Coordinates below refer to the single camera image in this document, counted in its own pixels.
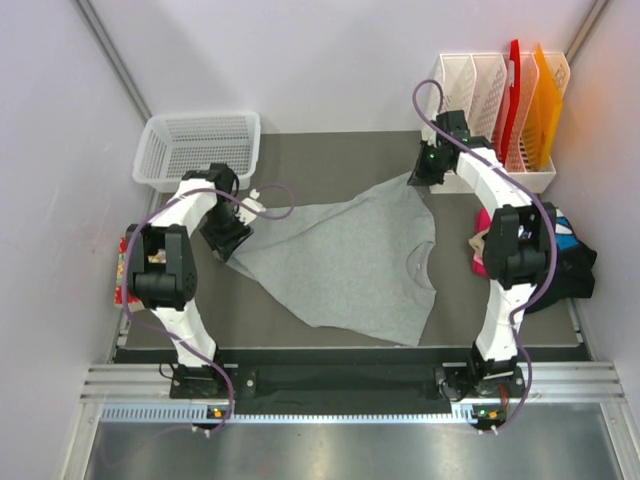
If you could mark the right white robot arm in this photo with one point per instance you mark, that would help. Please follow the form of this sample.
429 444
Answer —
518 254

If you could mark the white perforated plastic basket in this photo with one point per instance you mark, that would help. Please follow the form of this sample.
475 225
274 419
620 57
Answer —
173 144

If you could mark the red illustrated book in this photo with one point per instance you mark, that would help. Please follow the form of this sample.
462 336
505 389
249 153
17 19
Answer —
133 302

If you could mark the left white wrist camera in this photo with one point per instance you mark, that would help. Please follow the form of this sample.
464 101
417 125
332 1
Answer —
250 208

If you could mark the black daisy print t-shirt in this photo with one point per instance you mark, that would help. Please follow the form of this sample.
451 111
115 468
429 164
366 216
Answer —
573 277

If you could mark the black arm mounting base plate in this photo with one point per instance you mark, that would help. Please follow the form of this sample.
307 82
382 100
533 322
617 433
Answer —
328 387

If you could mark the beige folded t-shirt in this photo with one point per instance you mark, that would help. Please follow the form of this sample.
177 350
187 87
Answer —
478 242

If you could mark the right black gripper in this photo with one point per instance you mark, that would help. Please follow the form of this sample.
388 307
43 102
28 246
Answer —
419 176

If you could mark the grey t-shirt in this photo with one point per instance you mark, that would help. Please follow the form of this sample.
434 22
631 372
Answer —
360 265

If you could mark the red plastic folder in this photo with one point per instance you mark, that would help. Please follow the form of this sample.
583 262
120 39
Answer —
512 96

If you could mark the white slotted cable duct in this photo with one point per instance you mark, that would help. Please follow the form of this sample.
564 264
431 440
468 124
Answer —
211 415

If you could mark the magenta folded t-shirt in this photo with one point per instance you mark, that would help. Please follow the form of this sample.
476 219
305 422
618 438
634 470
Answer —
482 222

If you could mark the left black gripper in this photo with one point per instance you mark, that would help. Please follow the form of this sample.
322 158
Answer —
226 244

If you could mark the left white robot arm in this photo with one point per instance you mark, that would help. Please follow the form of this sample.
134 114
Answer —
162 271

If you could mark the orange plastic folder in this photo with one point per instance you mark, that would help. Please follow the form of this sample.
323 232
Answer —
544 114

